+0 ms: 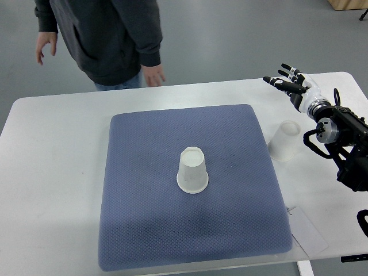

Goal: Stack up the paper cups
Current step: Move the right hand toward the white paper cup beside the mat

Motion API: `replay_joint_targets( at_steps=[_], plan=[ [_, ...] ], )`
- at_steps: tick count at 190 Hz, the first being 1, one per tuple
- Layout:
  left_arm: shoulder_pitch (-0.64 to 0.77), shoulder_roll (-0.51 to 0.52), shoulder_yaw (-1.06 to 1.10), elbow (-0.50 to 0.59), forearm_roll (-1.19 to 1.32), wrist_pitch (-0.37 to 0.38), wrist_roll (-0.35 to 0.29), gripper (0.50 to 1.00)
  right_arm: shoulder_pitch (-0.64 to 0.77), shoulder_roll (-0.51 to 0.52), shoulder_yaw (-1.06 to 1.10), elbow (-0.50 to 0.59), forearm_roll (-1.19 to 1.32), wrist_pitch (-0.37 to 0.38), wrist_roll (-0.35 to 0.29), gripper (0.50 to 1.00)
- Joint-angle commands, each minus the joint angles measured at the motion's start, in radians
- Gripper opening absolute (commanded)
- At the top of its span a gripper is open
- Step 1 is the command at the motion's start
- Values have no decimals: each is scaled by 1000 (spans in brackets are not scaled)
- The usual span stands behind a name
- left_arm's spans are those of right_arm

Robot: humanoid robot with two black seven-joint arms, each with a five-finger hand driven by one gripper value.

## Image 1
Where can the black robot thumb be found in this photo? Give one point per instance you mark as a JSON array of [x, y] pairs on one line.
[[296, 100]]

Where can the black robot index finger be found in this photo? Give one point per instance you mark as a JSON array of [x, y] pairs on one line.
[[285, 86]]

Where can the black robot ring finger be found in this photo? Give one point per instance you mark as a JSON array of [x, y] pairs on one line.
[[288, 68]]

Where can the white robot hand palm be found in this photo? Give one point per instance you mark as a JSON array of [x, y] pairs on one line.
[[312, 98]]

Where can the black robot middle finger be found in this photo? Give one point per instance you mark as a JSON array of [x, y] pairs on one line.
[[292, 76]]

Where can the white paper cup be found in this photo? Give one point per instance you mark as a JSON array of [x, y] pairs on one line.
[[282, 145], [192, 176]]

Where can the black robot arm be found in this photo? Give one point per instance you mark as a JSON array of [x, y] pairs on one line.
[[339, 134]]

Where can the person's left hand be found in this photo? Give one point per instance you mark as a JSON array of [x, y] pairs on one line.
[[154, 76]]

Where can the person's right hand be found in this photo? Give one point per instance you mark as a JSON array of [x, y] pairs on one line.
[[44, 39]]

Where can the wooden box corner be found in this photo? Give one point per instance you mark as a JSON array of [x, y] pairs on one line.
[[340, 5]]

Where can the blue textured cushion mat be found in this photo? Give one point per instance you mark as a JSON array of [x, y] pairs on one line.
[[147, 220]]

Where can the white paper cup on mat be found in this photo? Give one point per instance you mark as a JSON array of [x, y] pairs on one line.
[[192, 176]]

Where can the white paper tag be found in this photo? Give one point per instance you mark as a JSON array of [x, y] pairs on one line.
[[305, 233]]

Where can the white table leg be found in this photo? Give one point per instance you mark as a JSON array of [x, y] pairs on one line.
[[305, 268]]

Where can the black table control panel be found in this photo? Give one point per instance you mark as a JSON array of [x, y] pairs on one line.
[[354, 258]]

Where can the person in dark hoodie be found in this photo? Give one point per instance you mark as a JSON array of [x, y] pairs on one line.
[[108, 40]]

